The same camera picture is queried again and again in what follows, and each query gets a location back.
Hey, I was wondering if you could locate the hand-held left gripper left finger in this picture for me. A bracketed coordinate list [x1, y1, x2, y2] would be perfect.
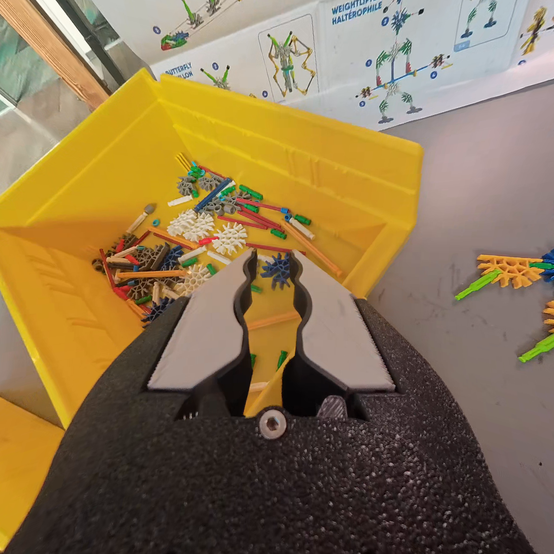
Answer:
[147, 249, 258, 418]

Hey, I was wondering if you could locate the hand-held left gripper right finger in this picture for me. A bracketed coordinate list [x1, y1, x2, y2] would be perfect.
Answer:
[282, 250, 396, 415]

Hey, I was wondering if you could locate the pile of toy pieces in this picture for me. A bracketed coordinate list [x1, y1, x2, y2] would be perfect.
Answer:
[92, 154, 342, 394]

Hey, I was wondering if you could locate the large blue connector fan assembly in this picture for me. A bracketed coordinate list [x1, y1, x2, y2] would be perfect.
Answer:
[454, 248, 554, 364]

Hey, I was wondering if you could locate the yellow storage bin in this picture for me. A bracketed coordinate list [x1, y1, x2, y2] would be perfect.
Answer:
[0, 68, 424, 429]
[0, 396, 65, 539]

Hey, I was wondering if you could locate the grey desk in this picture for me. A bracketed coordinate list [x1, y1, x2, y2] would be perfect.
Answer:
[0, 78, 554, 554]

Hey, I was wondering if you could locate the toy instruction sheet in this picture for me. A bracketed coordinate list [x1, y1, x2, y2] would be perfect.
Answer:
[149, 0, 554, 132]

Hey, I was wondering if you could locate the black metal frame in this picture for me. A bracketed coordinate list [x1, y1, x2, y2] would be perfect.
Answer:
[54, 0, 128, 93]

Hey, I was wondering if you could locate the wooden post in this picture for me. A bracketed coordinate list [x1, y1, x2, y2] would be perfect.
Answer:
[0, 0, 111, 111]

